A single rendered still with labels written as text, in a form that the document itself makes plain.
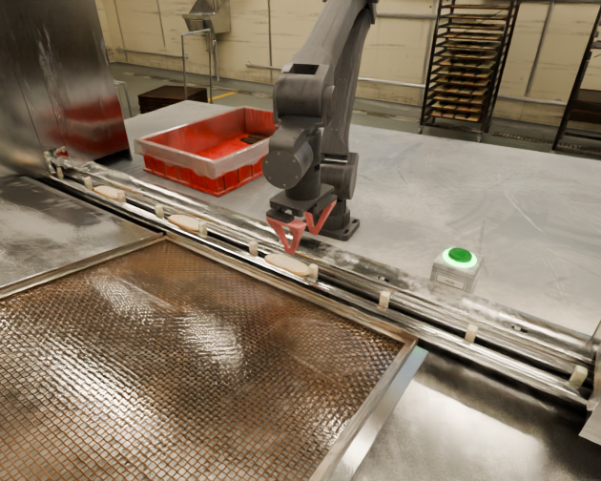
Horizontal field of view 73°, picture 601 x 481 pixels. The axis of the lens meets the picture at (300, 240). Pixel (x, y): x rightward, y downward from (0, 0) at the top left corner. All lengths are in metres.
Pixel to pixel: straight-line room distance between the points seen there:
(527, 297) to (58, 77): 1.20
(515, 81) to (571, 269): 4.14
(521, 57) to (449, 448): 4.61
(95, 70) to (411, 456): 1.19
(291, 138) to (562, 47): 4.50
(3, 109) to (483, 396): 1.17
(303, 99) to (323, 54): 0.09
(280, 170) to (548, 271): 0.60
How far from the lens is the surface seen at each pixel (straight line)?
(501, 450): 0.61
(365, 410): 0.47
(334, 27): 0.73
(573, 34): 4.93
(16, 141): 1.26
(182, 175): 1.19
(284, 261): 0.77
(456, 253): 0.76
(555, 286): 0.91
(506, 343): 0.69
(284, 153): 0.55
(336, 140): 0.86
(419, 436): 0.59
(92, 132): 1.34
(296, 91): 0.59
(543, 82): 5.00
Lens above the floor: 1.30
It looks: 32 degrees down
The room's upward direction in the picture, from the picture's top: straight up
